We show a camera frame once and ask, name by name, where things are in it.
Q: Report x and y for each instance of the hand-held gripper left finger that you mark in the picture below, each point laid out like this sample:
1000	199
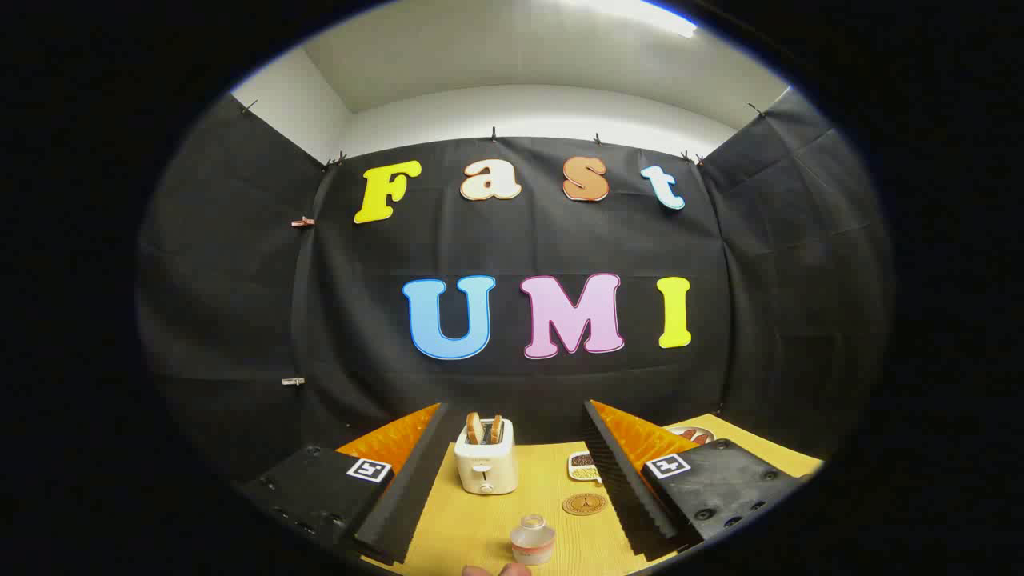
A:
416	496

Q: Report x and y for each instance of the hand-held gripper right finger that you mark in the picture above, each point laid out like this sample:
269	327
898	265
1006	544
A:
624	496

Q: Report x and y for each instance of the round brown coaster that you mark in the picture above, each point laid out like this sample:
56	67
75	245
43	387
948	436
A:
584	504

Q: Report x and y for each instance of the clear juice bottle pink label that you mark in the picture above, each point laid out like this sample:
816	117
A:
532	546

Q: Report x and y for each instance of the white divided seed dish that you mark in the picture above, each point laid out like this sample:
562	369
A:
582	467

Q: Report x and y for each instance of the wooden table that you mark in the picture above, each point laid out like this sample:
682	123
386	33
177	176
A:
480	528

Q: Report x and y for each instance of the white toaster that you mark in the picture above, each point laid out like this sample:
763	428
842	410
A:
484	464

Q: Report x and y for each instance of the toast bread slice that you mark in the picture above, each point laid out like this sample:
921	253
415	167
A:
474	429
496	430

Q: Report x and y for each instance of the white round plate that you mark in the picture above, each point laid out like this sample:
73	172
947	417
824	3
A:
709	433

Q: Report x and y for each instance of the black backdrop cloth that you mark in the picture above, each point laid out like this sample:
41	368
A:
520	240

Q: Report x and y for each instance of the copper cloth clip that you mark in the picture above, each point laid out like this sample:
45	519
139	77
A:
302	222

